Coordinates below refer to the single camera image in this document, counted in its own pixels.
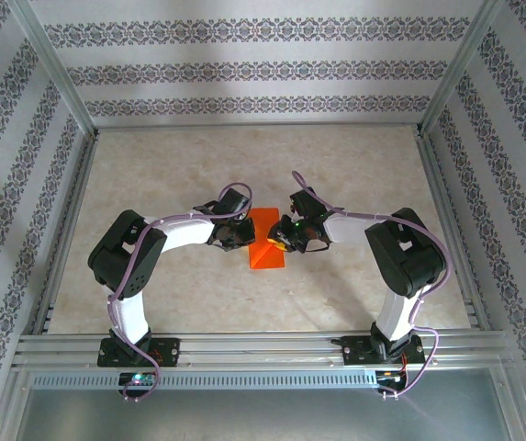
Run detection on orange paper sheet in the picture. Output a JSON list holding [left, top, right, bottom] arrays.
[[247, 206, 287, 271]]

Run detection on grey metal sheet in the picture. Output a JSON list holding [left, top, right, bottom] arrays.
[[14, 388, 514, 441]]

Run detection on controller board with green light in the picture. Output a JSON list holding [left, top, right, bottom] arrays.
[[118, 371, 156, 388]]

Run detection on right gripper thin black cable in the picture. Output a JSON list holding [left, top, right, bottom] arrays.
[[301, 232, 331, 253]]

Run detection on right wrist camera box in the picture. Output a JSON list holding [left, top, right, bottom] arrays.
[[288, 187, 324, 217]]

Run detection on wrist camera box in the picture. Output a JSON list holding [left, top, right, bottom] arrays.
[[288, 187, 324, 217], [210, 187, 251, 221]]

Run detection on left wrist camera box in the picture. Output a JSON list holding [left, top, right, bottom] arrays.
[[210, 187, 251, 221]]

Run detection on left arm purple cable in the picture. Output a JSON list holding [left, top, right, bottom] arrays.
[[106, 182, 254, 404]]

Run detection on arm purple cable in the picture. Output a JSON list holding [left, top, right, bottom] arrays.
[[106, 182, 254, 404], [291, 170, 450, 400]]

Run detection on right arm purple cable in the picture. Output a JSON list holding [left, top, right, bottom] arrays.
[[291, 170, 450, 400]]

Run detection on thin aluminium table-edge rail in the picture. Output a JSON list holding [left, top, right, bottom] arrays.
[[93, 121, 424, 134]]

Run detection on long aluminium mounting rail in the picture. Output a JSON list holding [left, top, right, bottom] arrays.
[[12, 333, 511, 371]]

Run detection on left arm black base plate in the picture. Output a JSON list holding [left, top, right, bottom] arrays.
[[96, 337, 181, 368]]

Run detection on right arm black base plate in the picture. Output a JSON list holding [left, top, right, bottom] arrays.
[[341, 334, 426, 368]]

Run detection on aluminium side rail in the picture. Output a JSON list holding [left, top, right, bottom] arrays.
[[30, 130, 101, 335], [416, 130, 493, 333]]

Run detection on grey slotted cable duct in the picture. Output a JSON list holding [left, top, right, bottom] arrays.
[[30, 370, 378, 390]]

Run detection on controller board with orange wires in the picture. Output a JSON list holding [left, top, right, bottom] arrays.
[[375, 369, 408, 385]]

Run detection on aluminium frame post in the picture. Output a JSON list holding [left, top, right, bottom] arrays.
[[417, 0, 512, 137], [7, 0, 100, 139]]

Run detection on aluminium frame bar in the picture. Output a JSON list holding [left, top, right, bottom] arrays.
[[491, 367, 526, 441], [0, 369, 32, 441]]

